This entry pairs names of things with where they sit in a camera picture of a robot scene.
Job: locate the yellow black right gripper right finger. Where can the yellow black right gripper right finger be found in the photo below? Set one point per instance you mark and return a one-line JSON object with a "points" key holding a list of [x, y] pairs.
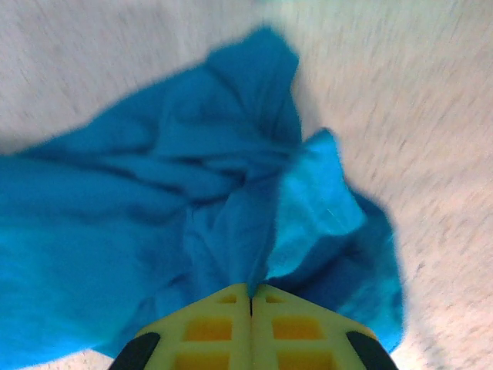
{"points": [[300, 339]]}

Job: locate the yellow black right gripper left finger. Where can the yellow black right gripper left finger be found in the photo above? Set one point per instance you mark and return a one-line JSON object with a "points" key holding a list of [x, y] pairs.
{"points": [[208, 339]]}

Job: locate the blue t-shirt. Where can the blue t-shirt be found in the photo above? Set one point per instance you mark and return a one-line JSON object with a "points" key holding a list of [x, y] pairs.
{"points": [[154, 192]]}

